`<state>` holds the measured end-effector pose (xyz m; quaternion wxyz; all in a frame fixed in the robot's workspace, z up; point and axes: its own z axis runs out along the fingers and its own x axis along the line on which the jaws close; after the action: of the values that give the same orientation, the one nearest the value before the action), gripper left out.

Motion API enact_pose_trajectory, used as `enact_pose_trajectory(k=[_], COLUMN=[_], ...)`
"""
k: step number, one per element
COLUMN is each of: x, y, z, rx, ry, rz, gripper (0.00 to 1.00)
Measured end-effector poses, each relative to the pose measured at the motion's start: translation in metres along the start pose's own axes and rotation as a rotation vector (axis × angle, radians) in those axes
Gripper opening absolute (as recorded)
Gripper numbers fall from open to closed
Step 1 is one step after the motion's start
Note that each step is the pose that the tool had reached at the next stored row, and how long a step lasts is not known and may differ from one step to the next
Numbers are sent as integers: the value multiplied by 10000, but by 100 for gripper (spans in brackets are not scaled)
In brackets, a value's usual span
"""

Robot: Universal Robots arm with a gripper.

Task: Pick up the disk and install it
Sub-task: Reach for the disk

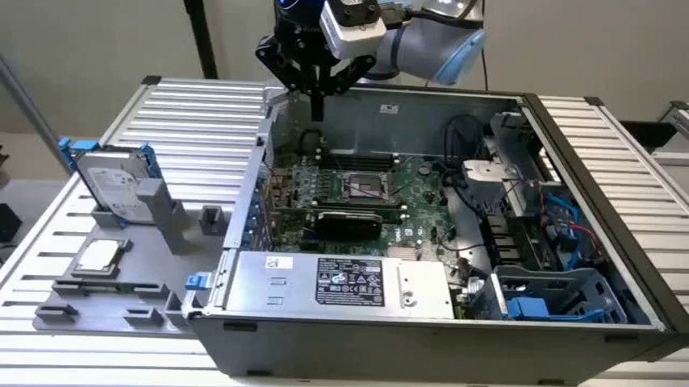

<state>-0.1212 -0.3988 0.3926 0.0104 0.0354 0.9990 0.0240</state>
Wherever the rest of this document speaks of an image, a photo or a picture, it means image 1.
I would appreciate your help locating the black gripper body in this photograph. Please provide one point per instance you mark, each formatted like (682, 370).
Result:
(297, 32)

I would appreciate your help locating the hard disk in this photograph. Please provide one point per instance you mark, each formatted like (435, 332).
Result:
(114, 189)

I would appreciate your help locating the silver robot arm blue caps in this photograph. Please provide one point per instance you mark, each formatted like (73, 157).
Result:
(430, 40)

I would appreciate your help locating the blue disk bay latch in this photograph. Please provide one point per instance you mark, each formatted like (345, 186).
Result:
(538, 311)
(518, 308)

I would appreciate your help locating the black RAM slot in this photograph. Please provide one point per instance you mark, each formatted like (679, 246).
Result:
(360, 156)
(376, 207)
(360, 165)
(344, 200)

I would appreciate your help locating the black table corner cap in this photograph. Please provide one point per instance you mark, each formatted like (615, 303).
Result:
(594, 101)
(150, 80)

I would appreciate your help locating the metal CPU socket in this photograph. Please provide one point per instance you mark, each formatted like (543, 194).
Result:
(361, 186)

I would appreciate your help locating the grey metal drive cage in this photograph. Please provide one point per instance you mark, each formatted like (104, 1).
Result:
(511, 137)

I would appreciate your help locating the black graphics card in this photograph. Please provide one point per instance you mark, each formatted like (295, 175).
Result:
(347, 225)

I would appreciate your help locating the green motherboard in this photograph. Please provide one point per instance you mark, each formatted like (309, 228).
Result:
(424, 217)

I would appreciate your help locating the silver chipset heatsink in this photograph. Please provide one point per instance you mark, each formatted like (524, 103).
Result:
(403, 252)

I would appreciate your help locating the grey slanted metal pole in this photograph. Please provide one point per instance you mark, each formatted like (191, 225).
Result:
(29, 109)

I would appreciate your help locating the grey plastic parts rack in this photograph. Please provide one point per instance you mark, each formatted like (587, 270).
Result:
(156, 258)

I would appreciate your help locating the silver power supply unit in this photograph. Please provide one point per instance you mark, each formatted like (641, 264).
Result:
(300, 290)

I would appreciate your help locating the blue case latch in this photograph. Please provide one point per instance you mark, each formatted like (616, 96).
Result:
(197, 282)

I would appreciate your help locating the silver CPU chip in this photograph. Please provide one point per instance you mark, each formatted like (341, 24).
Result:
(104, 255)

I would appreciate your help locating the small black box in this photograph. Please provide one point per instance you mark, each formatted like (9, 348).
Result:
(8, 223)

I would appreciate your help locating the open grey PC case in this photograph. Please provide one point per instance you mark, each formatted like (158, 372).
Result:
(376, 346)

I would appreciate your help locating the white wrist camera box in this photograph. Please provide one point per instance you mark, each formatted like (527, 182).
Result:
(352, 36)

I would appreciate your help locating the black bracket beside table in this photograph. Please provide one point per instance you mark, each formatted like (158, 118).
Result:
(645, 135)

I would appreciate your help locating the aluminium frame profile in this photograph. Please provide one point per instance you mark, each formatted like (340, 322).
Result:
(675, 117)

